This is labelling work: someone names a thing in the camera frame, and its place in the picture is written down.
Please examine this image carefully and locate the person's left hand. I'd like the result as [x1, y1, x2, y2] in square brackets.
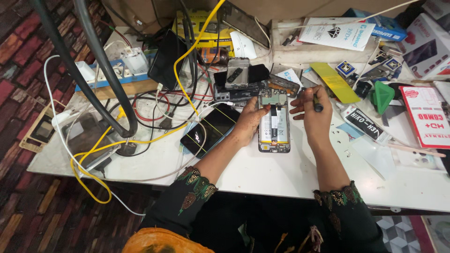
[230, 97, 272, 148]

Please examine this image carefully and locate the person's right hand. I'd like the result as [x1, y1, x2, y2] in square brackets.
[289, 85, 333, 148]

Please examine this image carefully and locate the smartphone with battery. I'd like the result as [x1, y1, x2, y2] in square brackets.
[258, 88, 292, 154]

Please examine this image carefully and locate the black phone midframe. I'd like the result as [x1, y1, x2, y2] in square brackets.
[213, 82, 268, 104]

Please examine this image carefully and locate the black phone back cover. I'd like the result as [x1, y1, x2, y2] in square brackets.
[214, 63, 270, 89]

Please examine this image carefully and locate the yellow plastic strip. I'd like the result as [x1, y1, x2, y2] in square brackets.
[310, 62, 361, 104]

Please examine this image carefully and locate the smartphone with yellow screen lines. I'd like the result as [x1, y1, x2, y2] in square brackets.
[180, 103, 242, 159]

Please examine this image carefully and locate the small square printed card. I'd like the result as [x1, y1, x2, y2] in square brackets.
[383, 58, 403, 73]
[335, 60, 358, 78]

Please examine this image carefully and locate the white paper card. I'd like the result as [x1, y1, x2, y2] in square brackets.
[230, 30, 259, 60]

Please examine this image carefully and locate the white glue tube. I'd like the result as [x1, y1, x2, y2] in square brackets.
[335, 102, 391, 145]

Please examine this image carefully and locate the white printed paper packet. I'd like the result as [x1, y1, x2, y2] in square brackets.
[298, 17, 376, 52]

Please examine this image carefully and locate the green triangular pry tool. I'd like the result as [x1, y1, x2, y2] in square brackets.
[373, 80, 396, 115]

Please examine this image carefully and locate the yellow cardboard box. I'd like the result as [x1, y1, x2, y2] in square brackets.
[172, 9, 237, 57]

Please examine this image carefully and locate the clear plastic film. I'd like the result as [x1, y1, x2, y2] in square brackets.
[351, 136, 398, 180]

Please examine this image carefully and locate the black tablet screen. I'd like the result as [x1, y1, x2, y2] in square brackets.
[147, 30, 189, 91]

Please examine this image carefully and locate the person's black embroidered clothing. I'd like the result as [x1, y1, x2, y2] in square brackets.
[139, 165, 388, 253]

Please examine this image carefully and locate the blue cardboard box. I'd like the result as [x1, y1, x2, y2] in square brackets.
[342, 8, 408, 42]

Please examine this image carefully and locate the thin wooden stick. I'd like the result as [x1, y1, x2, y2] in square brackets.
[388, 143, 447, 158]

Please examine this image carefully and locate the red and white packet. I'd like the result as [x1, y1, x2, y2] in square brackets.
[399, 86, 450, 150]

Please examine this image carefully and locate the white charger adapter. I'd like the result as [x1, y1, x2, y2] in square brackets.
[120, 47, 150, 75]

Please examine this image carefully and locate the black round power plug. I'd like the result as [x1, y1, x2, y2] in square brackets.
[116, 140, 142, 157]

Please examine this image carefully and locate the white phone carton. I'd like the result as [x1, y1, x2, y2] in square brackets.
[398, 13, 450, 80]

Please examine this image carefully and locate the thick black tube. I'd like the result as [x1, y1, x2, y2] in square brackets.
[73, 0, 138, 138]
[31, 0, 127, 138]

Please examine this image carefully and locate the blue and white power strip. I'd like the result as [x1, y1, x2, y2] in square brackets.
[75, 52, 159, 93]

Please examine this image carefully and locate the brown cardboard box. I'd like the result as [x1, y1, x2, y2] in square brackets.
[101, 0, 410, 35]

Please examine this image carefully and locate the orange cloth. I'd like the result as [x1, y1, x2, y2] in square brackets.
[121, 227, 215, 253]

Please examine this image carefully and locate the clear phone case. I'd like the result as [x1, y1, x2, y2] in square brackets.
[61, 112, 121, 170]

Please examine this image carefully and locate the small white charger plug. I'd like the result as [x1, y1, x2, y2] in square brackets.
[75, 61, 96, 82]

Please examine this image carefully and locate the white charger block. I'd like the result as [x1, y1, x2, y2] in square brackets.
[51, 108, 75, 131]

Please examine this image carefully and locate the silver phone frame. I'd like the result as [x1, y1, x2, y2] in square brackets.
[225, 58, 250, 90]

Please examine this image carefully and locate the dark smartphone with white cable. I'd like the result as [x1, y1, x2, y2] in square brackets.
[217, 1, 271, 50]

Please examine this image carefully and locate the red cable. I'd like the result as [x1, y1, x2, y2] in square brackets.
[132, 92, 171, 122]

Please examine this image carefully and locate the yellow cable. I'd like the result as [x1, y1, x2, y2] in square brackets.
[70, 0, 226, 205]

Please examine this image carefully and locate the long white cable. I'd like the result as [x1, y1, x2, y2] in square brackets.
[43, 54, 146, 216]

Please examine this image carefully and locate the beige phone frame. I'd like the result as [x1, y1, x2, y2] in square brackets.
[19, 100, 67, 154]

